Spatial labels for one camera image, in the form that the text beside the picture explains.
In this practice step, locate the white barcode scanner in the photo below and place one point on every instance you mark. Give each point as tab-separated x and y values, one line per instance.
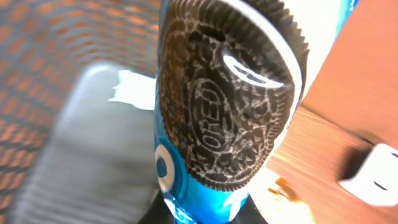
375	183

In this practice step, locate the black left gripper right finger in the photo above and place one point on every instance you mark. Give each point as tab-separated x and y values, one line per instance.
249	214

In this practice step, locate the grey plastic mesh basket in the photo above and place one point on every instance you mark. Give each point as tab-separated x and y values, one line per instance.
69	153

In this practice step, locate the beige clear cookie bag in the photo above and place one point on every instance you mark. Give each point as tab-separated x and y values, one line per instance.
277	201

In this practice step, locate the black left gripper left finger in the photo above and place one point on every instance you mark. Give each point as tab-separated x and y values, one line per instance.
158	213

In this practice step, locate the blue Oreo cookie pack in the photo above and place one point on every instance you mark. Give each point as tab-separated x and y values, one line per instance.
230	77

